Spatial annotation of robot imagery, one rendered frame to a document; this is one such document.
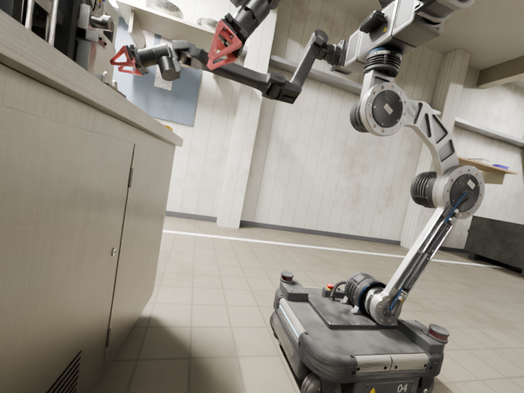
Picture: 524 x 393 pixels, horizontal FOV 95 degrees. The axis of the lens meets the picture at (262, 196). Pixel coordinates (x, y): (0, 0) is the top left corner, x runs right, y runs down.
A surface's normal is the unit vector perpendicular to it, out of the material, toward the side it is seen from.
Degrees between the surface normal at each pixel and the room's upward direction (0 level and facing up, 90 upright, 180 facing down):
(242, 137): 90
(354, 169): 90
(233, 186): 90
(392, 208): 90
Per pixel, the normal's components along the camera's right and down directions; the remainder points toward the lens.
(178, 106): 0.26, 0.13
